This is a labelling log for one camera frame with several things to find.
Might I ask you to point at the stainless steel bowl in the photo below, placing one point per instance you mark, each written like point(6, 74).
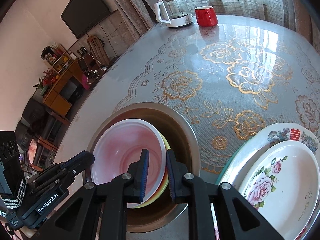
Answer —
point(180, 135)

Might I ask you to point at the wooden chair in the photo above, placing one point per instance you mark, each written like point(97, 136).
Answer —
point(98, 51)

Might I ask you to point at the red flower bunch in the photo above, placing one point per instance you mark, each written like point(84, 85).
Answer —
point(50, 76)

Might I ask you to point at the white dragon print plate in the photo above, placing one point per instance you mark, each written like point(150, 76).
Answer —
point(280, 132)

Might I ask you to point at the dark figurine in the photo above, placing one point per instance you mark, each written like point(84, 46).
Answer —
point(48, 54)

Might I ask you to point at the dark sofa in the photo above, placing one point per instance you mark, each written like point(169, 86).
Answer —
point(37, 117)

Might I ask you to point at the pink bag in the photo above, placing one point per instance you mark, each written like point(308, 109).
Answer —
point(85, 82)

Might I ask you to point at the pink white bowl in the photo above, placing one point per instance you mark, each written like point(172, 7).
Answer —
point(120, 150)

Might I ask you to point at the wooden cabinet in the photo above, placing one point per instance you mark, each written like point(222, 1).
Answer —
point(60, 90)

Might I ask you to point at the green potted plant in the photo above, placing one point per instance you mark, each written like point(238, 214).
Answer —
point(40, 86)

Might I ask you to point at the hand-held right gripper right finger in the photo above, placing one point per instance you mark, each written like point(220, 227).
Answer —
point(171, 180)

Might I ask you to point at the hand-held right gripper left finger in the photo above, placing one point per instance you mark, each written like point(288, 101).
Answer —
point(144, 177)

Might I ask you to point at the yellow bowl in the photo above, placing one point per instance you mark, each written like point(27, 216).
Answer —
point(157, 192)

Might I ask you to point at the gold floral lace tablecloth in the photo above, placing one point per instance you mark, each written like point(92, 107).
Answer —
point(225, 80)

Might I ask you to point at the black wall television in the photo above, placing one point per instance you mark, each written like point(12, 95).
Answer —
point(85, 10)

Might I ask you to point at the pink round dish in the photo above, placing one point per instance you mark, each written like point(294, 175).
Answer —
point(32, 152)

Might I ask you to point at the grey curtain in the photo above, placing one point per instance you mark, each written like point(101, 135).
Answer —
point(130, 7)

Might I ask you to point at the red mug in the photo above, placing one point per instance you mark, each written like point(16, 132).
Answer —
point(206, 17)

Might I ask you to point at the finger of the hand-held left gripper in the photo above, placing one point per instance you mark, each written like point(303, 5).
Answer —
point(81, 161)

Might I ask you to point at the white rose print plate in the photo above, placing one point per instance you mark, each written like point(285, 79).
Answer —
point(287, 180)

